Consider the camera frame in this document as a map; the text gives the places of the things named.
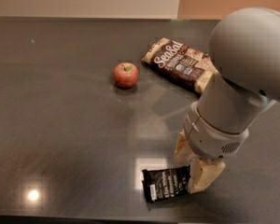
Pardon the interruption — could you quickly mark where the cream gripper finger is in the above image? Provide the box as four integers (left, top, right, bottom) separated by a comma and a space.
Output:
174, 131, 193, 166
188, 156, 225, 194

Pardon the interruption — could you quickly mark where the black rxbar chocolate bar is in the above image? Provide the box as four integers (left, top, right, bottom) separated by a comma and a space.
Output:
142, 166, 190, 203

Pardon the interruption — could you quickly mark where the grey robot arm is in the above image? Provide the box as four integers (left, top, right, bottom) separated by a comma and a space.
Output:
175, 7, 280, 193

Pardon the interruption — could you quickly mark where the red apple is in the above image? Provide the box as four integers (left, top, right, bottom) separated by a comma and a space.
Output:
113, 63, 139, 89

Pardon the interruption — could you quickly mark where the brown sea salt snack bag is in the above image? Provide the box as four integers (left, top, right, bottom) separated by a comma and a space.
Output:
142, 37, 217, 94

